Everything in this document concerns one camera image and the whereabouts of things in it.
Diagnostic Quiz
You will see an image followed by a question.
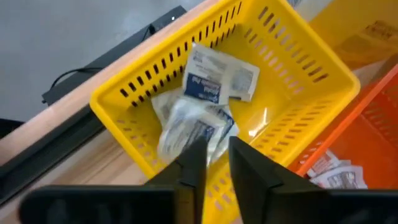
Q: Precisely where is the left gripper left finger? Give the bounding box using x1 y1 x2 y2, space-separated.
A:
146 136 208 224

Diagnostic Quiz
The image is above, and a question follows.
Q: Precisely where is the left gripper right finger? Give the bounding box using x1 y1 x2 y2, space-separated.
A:
228 136 329 224

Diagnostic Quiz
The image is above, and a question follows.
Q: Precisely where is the yellow plastic basket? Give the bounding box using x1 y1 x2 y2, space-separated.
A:
89 0 361 224

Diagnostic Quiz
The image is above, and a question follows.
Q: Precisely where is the orange plastic basket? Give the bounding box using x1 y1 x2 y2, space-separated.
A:
287 63 398 190

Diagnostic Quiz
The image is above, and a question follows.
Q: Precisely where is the yellow canister white lid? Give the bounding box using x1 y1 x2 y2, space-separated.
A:
309 0 398 71

